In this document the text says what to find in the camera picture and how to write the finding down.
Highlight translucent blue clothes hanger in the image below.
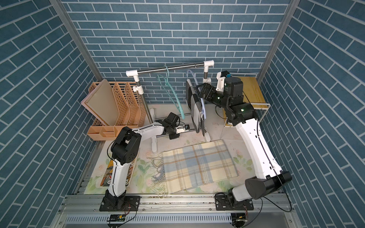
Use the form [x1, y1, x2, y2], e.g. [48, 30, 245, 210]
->
[186, 69, 208, 120]

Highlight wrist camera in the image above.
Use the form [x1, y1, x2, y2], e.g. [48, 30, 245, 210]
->
[216, 71, 231, 92]
[176, 124, 190, 134]

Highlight orange plastic file organizer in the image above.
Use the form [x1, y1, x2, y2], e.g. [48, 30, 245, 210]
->
[87, 81, 146, 141]

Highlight teal green clothes hanger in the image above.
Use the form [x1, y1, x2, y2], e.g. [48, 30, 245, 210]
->
[157, 65, 185, 119]

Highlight yellow illustrated comic book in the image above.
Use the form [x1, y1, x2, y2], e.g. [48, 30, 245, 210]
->
[100, 159, 136, 187]

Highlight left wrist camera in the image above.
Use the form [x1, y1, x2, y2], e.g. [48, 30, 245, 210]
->
[176, 124, 190, 134]

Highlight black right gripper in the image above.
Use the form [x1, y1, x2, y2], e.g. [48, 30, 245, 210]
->
[196, 84, 230, 112]

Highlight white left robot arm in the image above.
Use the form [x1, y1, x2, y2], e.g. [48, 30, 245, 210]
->
[99, 113, 181, 212]

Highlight white steel clothes rack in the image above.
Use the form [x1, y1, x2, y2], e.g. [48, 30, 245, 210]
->
[125, 59, 215, 153]

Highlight floral table mat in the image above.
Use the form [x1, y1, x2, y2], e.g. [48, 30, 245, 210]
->
[80, 104, 255, 194]

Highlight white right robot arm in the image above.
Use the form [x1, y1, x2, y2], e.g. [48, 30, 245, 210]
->
[197, 77, 292, 210]

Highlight beige flat board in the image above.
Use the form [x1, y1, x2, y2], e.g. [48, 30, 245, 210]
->
[81, 79, 119, 125]

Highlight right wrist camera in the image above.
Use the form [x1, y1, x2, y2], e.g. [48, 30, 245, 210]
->
[216, 71, 231, 92]

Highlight green circuit board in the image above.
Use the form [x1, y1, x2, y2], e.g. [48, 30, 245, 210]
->
[107, 214, 126, 223]

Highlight wood and wire shelf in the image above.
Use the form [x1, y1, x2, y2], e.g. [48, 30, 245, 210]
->
[230, 73, 271, 122]

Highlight black grey checkered scarf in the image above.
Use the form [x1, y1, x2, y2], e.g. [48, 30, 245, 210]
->
[186, 79, 206, 136]

